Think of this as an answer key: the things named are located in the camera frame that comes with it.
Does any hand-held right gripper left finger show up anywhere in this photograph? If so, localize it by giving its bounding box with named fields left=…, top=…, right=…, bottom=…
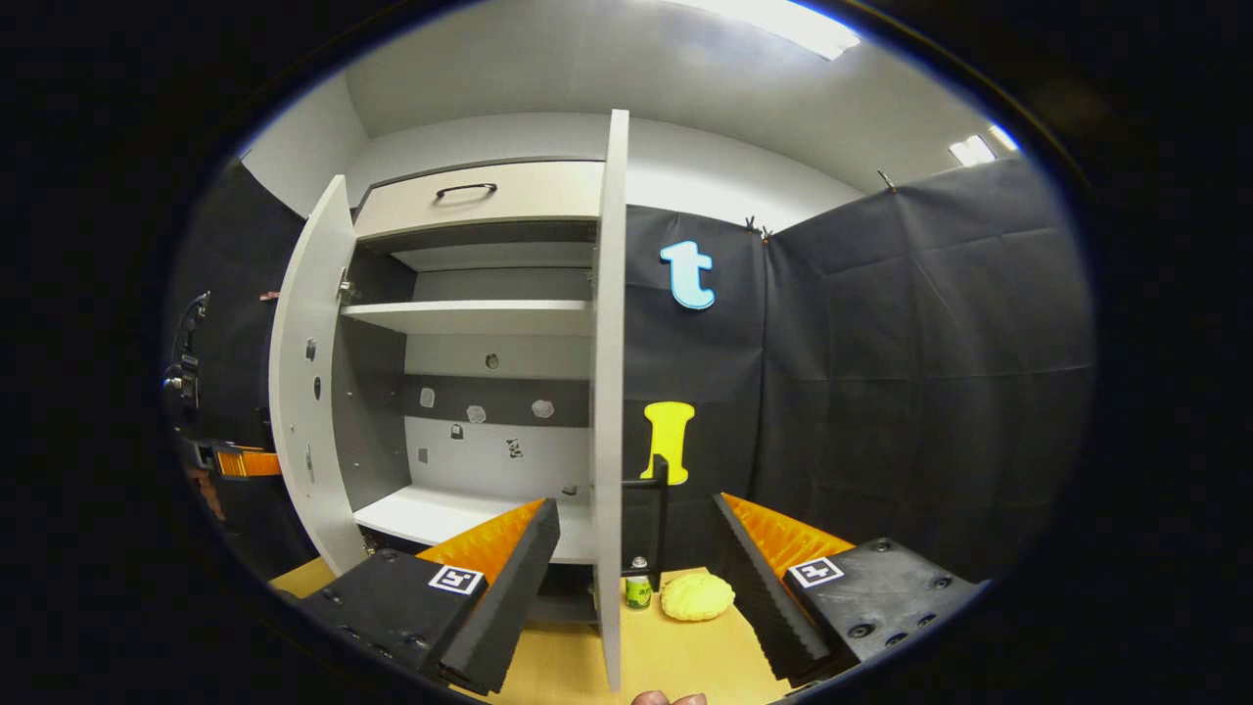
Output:
left=299, top=497, right=561, bottom=694

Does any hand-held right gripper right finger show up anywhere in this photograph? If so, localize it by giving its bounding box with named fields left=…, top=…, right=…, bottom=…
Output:
left=710, top=493, right=990, bottom=686

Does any cabinet door with camera sticker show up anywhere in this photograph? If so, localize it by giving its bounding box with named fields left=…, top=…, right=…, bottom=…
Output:
left=268, top=174, right=371, bottom=577

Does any white double-door shoe cabinet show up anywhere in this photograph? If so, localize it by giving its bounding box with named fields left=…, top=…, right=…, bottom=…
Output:
left=333, top=155, right=608, bottom=628

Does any cabinet door with headphone sticker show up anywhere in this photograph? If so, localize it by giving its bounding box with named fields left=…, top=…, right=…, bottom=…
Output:
left=590, top=110, right=672, bottom=694

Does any white cabinet shelf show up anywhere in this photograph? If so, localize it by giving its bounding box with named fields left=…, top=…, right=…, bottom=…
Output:
left=341, top=299, right=595, bottom=338
left=352, top=485, right=598, bottom=566
left=392, top=242, right=596, bottom=273

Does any black backdrop cloth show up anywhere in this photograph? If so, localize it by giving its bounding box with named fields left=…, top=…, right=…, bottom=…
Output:
left=162, top=157, right=1095, bottom=588

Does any small ceiling light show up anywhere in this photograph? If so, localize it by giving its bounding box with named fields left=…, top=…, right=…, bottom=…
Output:
left=948, top=124, right=1021, bottom=168

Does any long ceiling light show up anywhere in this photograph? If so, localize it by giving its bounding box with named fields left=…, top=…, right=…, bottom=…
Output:
left=666, top=0, right=862, bottom=62

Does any white cabinet drawer black handle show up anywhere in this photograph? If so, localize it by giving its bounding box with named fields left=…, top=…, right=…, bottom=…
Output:
left=352, top=160, right=605, bottom=241

